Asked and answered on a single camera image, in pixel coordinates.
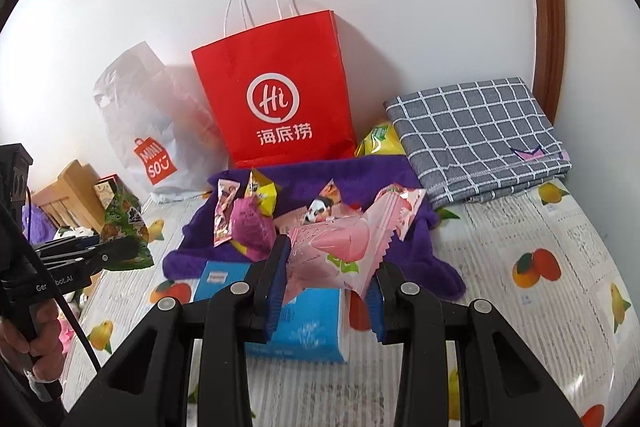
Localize wooden headboard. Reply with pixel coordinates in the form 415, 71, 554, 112
31, 159, 108, 233

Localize yellow green snack bag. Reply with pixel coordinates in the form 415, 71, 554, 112
354, 121, 407, 158

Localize pink fruit picture snack packet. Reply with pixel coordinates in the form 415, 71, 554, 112
282, 212, 388, 308

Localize panda print snack packet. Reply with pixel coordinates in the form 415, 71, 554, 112
304, 179, 347, 228

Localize grey checked folded cloth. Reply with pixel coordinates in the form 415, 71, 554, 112
384, 77, 572, 211

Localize white plastic shopping bag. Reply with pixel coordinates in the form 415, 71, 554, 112
92, 41, 233, 205

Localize purple towel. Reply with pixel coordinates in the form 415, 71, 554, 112
162, 154, 467, 300

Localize blue tissue pack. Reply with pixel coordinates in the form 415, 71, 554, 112
192, 259, 349, 364

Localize red paper bag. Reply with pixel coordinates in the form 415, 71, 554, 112
191, 0, 358, 170

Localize long pink snack packet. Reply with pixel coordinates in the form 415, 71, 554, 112
214, 179, 242, 249

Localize patterned book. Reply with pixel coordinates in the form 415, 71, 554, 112
94, 174, 123, 208

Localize pale pink zigzag snack packet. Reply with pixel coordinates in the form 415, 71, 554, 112
371, 186, 427, 242

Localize large magenta snack packet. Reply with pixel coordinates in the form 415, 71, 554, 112
231, 196, 279, 262

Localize yellow snack packet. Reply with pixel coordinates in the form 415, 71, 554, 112
244, 168, 278, 218

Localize black cable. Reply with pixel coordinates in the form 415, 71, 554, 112
0, 187, 103, 370

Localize fruit print table cover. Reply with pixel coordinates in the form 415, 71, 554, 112
60, 179, 640, 427

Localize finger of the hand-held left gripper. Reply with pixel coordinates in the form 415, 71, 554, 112
31, 234, 103, 258
35, 237, 142, 280

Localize person's left hand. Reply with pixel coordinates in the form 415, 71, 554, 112
0, 299, 68, 375

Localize green snack packet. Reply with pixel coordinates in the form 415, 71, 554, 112
100, 187, 155, 270

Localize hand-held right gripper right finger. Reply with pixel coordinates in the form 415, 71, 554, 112
365, 264, 583, 427

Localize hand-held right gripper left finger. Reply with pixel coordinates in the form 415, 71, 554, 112
62, 237, 293, 427

